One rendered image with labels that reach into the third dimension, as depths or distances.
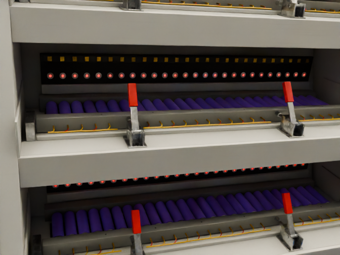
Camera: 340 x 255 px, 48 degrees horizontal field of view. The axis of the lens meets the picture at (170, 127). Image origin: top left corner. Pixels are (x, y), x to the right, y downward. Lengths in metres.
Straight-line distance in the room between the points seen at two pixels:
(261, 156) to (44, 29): 0.37
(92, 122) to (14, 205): 0.16
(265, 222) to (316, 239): 0.09
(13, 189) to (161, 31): 0.29
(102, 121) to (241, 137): 0.22
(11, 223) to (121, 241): 0.18
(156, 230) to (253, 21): 0.36
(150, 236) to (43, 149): 0.23
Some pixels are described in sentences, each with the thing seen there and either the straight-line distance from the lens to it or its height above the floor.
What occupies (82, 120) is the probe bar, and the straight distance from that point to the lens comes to 0.59.
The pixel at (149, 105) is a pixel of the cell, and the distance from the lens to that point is 0.66.
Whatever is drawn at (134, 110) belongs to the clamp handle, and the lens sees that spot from 0.56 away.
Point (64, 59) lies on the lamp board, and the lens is 0.69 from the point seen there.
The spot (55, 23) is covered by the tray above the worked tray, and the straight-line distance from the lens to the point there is 0.54.
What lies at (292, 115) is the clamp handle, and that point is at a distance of 0.67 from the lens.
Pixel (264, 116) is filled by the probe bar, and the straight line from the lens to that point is 0.70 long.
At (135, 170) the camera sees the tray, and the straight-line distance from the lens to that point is 0.56.
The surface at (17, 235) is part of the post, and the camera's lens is 0.56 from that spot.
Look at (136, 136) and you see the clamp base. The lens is 0.58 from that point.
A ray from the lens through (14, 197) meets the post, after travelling 0.54.
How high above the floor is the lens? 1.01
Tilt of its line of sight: 5 degrees down
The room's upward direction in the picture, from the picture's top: 1 degrees counter-clockwise
